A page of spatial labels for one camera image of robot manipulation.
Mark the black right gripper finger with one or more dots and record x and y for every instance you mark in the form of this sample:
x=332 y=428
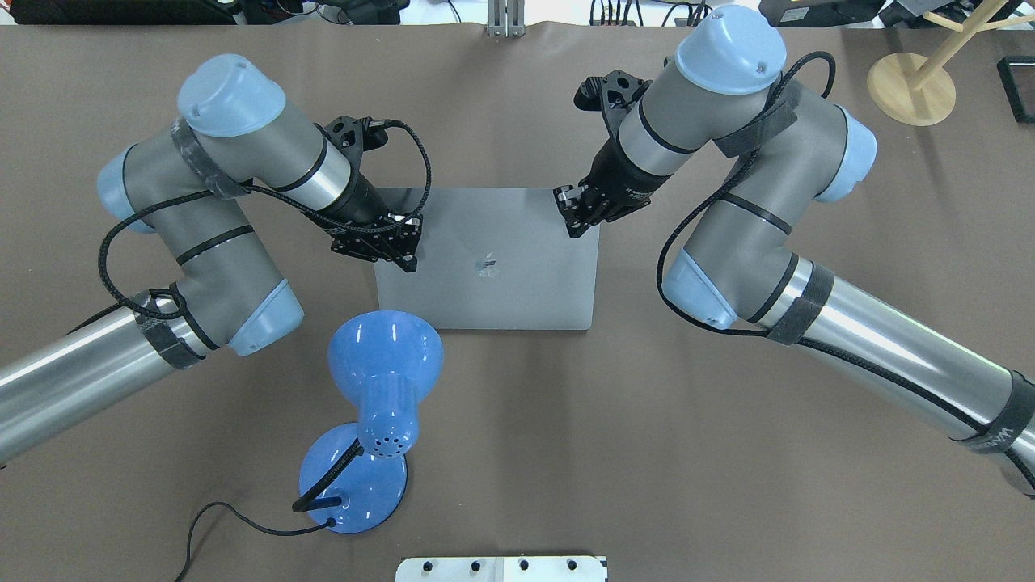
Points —
x=577 y=227

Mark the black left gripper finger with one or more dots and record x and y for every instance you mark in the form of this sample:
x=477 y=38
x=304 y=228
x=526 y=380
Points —
x=406 y=259

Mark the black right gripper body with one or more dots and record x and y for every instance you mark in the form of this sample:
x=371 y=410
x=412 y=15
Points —
x=612 y=183

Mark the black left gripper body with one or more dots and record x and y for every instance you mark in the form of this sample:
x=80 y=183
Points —
x=359 y=204

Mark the grey laptop computer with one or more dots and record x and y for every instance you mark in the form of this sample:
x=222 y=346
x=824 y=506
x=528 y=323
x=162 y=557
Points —
x=495 y=258

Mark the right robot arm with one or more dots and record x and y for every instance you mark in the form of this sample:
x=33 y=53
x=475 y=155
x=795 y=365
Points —
x=727 y=268

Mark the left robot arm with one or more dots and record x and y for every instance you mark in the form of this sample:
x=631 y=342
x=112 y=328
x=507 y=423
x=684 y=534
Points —
x=236 y=133

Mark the blue desk lamp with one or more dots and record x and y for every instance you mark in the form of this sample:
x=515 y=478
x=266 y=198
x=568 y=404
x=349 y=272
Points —
x=354 y=476

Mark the wooden mug tree stand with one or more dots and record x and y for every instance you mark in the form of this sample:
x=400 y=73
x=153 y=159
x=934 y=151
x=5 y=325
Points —
x=916 y=90

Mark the black tray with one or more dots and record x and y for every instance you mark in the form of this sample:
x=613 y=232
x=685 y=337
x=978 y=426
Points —
x=1017 y=77

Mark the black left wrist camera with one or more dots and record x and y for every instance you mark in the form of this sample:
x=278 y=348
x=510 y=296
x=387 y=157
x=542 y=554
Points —
x=353 y=137

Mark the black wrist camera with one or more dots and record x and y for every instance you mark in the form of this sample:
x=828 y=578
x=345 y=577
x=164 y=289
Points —
x=353 y=137
x=613 y=95

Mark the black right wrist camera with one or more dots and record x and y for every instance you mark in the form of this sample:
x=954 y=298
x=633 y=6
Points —
x=613 y=95

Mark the aluminium frame post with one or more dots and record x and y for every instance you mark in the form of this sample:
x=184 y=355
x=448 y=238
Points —
x=506 y=18

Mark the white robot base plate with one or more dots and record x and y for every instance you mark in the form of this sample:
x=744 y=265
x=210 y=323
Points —
x=504 y=568

